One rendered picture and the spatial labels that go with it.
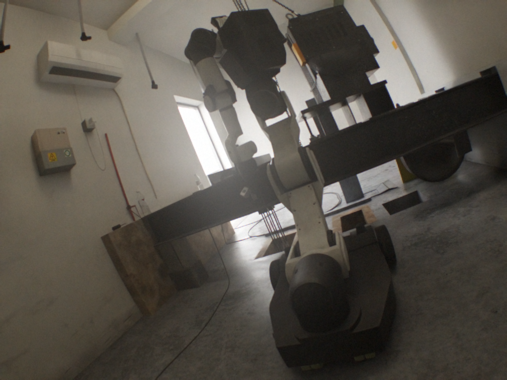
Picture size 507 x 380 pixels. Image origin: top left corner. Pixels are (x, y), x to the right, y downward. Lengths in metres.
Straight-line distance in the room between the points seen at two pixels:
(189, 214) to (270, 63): 1.15
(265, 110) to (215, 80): 0.25
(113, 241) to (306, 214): 1.31
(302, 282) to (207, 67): 0.89
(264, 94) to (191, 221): 1.10
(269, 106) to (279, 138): 0.15
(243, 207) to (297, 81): 3.08
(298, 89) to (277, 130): 3.22
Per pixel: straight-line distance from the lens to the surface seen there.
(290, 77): 4.31
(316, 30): 1.83
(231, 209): 1.59
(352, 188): 2.41
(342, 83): 1.84
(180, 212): 1.79
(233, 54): 1.12
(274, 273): 1.16
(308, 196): 0.92
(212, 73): 1.07
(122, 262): 1.78
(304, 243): 0.86
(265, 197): 1.12
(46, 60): 2.16
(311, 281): 0.61
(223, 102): 1.05
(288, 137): 1.01
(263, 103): 0.97
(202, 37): 1.09
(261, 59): 1.07
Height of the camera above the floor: 0.65
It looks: 4 degrees down
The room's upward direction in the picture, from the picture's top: 23 degrees counter-clockwise
